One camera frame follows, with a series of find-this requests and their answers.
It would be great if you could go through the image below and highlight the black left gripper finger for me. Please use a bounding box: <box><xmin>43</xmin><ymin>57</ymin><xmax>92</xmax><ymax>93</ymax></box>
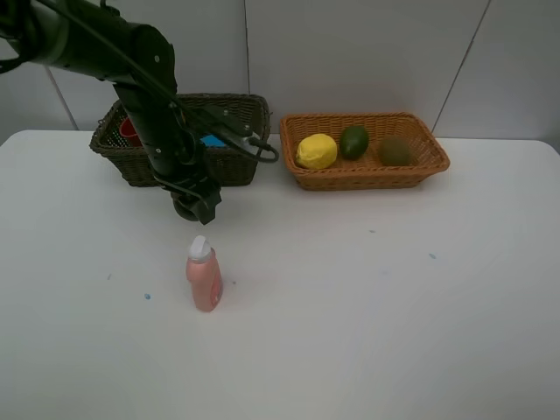
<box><xmin>192</xmin><ymin>185</ymin><xmax>221</xmax><ymax>225</ymax></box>

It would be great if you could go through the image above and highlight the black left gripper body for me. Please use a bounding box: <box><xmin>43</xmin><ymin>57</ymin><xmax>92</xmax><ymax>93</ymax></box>
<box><xmin>112</xmin><ymin>82</ymin><xmax>211</xmax><ymax>196</ymax></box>

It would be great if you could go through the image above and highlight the dark purple mangosteen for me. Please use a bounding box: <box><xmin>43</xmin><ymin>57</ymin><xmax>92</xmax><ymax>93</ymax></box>
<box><xmin>172</xmin><ymin>199</ymin><xmax>199</xmax><ymax>221</ymax></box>

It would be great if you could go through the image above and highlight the blue whiteboard eraser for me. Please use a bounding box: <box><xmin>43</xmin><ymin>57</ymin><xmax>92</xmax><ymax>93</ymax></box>
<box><xmin>201</xmin><ymin>135</ymin><xmax>226</xmax><ymax>148</ymax></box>

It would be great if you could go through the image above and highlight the red plastic cup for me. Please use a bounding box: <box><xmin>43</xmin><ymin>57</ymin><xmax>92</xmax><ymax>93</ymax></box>
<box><xmin>119</xmin><ymin>117</ymin><xmax>142</xmax><ymax>147</ymax></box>

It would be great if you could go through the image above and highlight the pink bottle white cap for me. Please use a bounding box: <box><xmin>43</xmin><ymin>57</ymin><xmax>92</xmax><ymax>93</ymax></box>
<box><xmin>185</xmin><ymin>235</ymin><xmax>223</xmax><ymax>312</ymax></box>

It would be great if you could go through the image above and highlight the yellow lemon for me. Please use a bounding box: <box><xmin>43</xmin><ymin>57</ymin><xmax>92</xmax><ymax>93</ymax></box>
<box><xmin>296</xmin><ymin>134</ymin><xmax>338</xmax><ymax>170</ymax></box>

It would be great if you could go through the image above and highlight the green lime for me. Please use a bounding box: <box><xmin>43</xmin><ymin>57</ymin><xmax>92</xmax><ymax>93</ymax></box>
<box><xmin>339</xmin><ymin>126</ymin><xmax>369</xmax><ymax>160</ymax></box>

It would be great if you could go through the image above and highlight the brown kiwi fruit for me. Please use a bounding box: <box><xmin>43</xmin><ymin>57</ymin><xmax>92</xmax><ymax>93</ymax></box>
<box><xmin>378</xmin><ymin>136</ymin><xmax>412</xmax><ymax>166</ymax></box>

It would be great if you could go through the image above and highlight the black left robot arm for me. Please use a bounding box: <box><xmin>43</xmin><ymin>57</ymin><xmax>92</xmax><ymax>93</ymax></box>
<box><xmin>1</xmin><ymin>1</ymin><xmax>221</xmax><ymax>224</ymax></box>

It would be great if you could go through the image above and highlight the dark brown wicker basket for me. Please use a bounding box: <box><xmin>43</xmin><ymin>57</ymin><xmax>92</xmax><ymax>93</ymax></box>
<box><xmin>90</xmin><ymin>93</ymin><xmax>270</xmax><ymax>187</ymax></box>

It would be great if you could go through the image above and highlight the orange wicker basket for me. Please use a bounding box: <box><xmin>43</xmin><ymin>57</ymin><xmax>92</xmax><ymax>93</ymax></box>
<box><xmin>279</xmin><ymin>112</ymin><xmax>450</xmax><ymax>191</ymax></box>

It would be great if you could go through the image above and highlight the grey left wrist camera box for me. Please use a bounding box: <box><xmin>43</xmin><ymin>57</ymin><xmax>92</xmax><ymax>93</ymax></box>
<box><xmin>192</xmin><ymin>104</ymin><xmax>259</xmax><ymax>150</ymax></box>

